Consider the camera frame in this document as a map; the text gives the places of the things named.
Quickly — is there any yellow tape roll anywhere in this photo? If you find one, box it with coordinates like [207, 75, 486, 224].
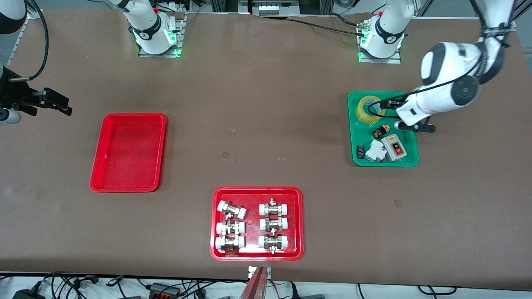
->
[356, 95, 387, 124]

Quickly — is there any green plastic tray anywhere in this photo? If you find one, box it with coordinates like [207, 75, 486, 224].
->
[347, 91, 419, 167]

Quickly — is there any red plastic tray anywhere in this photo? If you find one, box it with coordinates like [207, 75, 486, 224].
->
[89, 113, 167, 193]
[210, 186, 304, 262]

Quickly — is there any white capped metal pipe fitting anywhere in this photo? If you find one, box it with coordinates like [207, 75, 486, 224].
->
[216, 220, 246, 236]
[215, 235, 246, 253]
[217, 200, 247, 220]
[259, 217, 289, 232]
[259, 199, 290, 216]
[258, 233, 289, 254]

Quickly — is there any grey power strip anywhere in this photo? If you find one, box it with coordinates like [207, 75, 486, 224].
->
[258, 3, 291, 16]

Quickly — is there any black power adapter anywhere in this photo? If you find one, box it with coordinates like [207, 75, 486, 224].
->
[12, 289, 45, 299]

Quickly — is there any black orange connector box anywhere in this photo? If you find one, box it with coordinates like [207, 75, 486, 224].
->
[149, 282, 182, 298]

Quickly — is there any reddish metal bar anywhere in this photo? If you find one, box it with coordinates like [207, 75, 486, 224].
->
[239, 268, 267, 299]

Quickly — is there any grey switch box red button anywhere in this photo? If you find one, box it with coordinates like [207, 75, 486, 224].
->
[381, 134, 408, 162]

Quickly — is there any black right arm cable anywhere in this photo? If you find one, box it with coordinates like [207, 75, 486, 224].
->
[7, 0, 49, 82]

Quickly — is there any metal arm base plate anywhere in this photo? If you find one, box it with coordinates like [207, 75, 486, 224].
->
[138, 12, 185, 58]
[358, 21, 401, 64]

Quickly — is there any black table cable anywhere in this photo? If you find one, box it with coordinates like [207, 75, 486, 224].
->
[289, 17, 366, 36]
[328, 13, 368, 27]

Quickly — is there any black floor cable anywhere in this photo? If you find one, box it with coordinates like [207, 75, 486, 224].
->
[42, 272, 100, 299]
[418, 286, 458, 296]

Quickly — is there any dark aluminium frame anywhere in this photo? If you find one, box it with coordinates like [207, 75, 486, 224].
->
[210, 0, 333, 14]

